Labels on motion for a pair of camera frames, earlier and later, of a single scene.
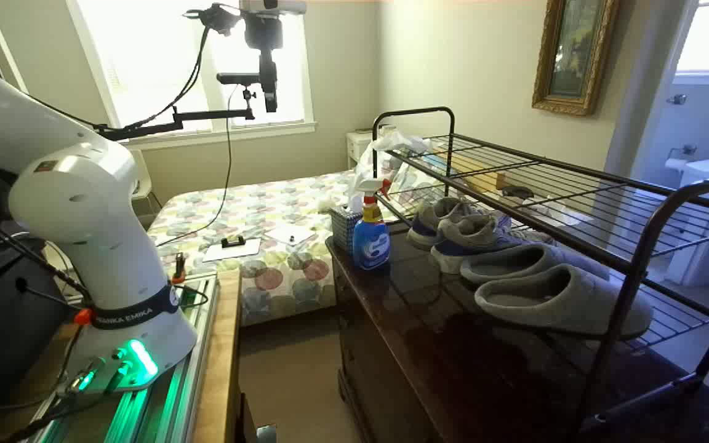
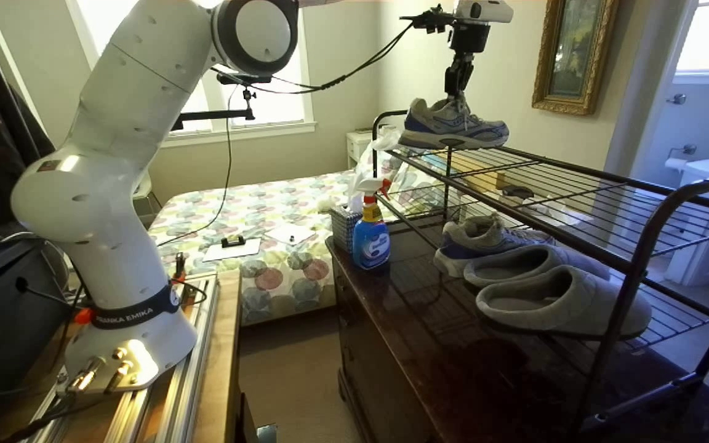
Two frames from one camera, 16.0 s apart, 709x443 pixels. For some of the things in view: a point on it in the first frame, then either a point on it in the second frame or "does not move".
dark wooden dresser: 430,363 does not move
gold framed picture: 572,57 does not move
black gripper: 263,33 to 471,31
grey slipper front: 561,298 does not move
